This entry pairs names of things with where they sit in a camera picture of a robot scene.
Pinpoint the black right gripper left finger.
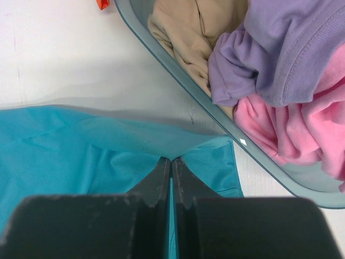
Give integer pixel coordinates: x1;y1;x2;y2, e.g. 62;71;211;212
1;158;171;258

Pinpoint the orange t shirt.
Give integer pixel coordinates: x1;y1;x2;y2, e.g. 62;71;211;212
96;0;110;10

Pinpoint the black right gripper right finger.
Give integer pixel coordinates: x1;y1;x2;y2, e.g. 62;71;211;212
171;159;341;258

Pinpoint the lilac t shirt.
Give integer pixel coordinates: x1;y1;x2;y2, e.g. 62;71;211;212
208;1;344;107

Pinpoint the pink t shirt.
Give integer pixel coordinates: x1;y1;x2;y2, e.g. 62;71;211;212
233;45;344;192

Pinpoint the teal t shirt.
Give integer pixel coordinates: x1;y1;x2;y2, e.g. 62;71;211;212
1;107;243;258

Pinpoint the beige t shirt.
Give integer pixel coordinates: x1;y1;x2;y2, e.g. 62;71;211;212
147;0;249;119

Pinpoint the grey-blue plastic basket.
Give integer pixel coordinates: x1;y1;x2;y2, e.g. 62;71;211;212
115;0;344;209

